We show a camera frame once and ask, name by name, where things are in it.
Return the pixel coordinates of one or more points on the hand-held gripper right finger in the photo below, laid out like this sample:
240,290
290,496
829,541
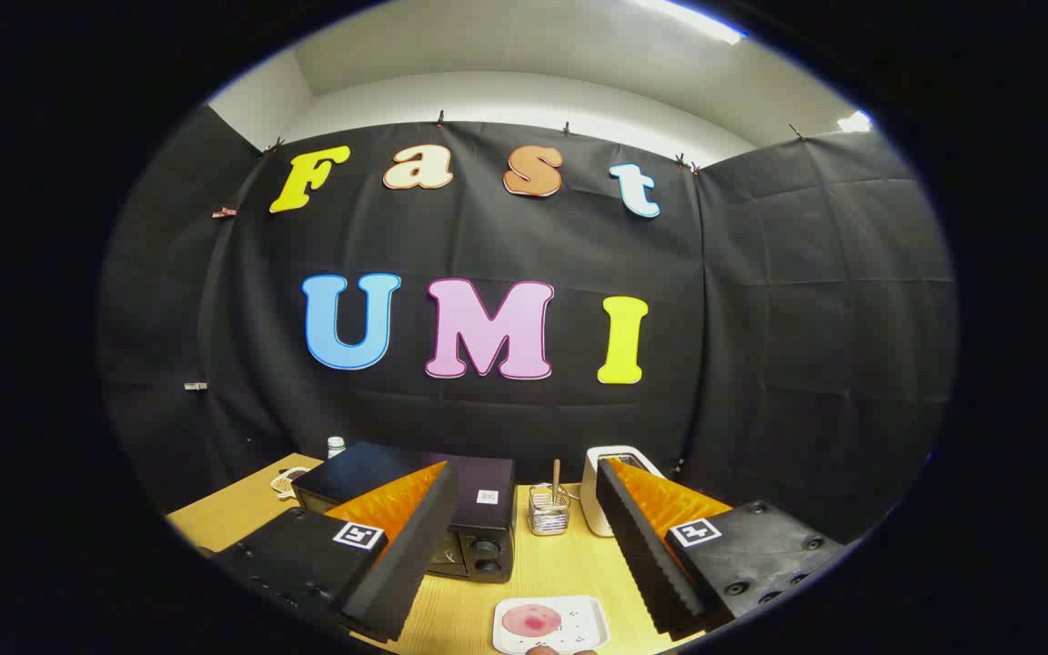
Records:
638,546

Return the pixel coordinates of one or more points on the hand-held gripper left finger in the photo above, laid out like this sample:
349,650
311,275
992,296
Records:
415,546

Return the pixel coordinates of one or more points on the black toaster oven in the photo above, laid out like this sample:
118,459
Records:
369,468

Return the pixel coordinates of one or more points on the white square plate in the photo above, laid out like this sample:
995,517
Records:
586,623

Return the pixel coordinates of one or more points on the pink ham slice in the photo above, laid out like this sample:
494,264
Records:
531,620

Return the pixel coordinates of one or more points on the white toaster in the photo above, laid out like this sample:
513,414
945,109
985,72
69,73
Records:
591,505

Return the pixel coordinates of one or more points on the wooden stick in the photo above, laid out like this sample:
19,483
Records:
557,475

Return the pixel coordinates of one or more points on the white bottle green cap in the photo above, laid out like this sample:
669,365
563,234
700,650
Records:
336,448

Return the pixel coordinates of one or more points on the white divided snack dish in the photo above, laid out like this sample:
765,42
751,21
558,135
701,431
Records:
287,480

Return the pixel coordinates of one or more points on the ceiling light strip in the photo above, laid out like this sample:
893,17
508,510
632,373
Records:
854,121

